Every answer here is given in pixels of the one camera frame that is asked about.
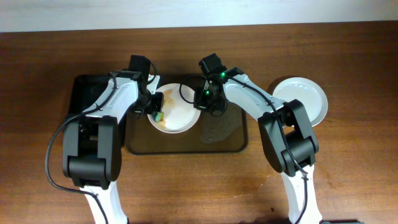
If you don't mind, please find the brown serving tray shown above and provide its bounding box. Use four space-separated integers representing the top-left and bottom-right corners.
124 103 248 155

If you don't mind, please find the black rectangular tray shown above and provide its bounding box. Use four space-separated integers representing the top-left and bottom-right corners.
63 73 127 147

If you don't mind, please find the white plate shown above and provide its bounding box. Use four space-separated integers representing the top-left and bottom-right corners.
147 83 201 134
272 77 328 126

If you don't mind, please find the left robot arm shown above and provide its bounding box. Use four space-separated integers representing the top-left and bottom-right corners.
62 55 163 223

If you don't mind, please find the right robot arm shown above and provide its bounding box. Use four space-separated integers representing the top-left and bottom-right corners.
193 54 323 223

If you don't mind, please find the green yellow sponge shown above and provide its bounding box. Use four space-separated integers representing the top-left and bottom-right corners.
152 111 164 123

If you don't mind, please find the white plate top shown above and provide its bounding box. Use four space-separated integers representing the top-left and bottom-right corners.
272 77 328 126

